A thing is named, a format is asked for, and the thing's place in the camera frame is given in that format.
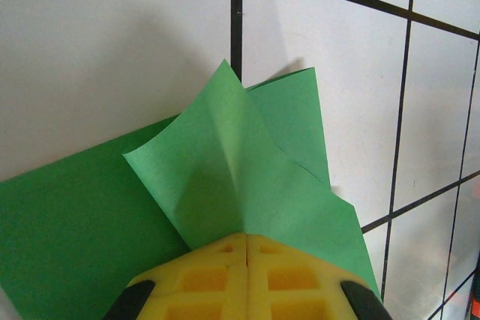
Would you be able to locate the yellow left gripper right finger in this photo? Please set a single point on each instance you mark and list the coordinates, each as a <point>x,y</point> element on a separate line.
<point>296,282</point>

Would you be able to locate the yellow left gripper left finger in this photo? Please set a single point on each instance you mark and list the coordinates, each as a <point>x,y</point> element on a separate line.
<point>202,282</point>

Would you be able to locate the green paper sheet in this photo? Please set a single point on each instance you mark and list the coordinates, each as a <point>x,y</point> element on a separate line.
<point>75,230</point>

